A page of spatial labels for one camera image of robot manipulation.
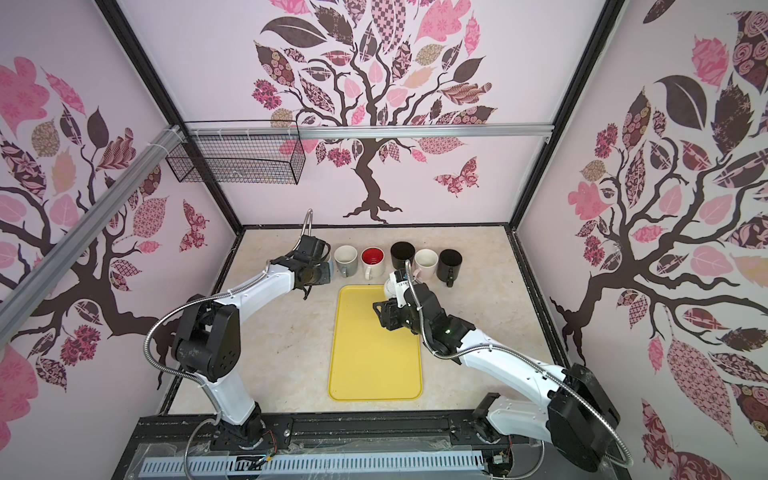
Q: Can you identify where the white ribbed-bottom mug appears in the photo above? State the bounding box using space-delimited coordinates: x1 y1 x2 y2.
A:
384 277 409 299

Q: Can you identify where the left aluminium rail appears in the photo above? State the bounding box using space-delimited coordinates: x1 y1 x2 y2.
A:
1 125 183 345

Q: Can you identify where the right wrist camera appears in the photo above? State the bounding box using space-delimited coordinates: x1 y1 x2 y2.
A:
387 268 410 298

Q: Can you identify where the white slotted cable duct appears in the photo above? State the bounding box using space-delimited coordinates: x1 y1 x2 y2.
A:
137 451 485 479

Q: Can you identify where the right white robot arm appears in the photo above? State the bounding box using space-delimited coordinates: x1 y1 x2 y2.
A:
372 281 630 472

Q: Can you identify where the aluminium rail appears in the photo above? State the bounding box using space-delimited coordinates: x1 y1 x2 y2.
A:
187 123 554 140
1 125 183 345

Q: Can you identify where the black wire basket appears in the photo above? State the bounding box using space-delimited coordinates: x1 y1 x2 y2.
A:
165 119 307 185

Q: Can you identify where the black mug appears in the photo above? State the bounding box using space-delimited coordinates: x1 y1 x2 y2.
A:
436 249 463 288

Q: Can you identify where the black base frame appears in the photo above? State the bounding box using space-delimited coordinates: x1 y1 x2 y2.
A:
113 409 615 479

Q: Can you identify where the pale pink mug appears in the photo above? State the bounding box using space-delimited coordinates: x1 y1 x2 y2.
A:
413 248 439 282

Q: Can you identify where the yellow tray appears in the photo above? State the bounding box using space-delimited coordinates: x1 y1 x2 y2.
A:
328 285 423 402

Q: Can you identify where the left metal cable conduit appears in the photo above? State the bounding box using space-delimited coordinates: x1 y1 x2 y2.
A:
142 208 316 421

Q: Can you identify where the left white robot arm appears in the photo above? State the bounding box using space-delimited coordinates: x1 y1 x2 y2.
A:
171 234 332 427

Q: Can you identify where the dark green white-bottom mug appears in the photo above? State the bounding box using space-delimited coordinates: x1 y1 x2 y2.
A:
390 241 416 270

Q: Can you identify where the cream white mug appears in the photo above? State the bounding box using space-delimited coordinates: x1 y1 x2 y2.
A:
361 247 385 281

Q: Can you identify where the back aluminium rail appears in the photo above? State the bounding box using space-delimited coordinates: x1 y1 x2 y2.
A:
187 123 554 140

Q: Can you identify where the grey mug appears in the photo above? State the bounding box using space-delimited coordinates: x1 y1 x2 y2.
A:
333 245 359 278

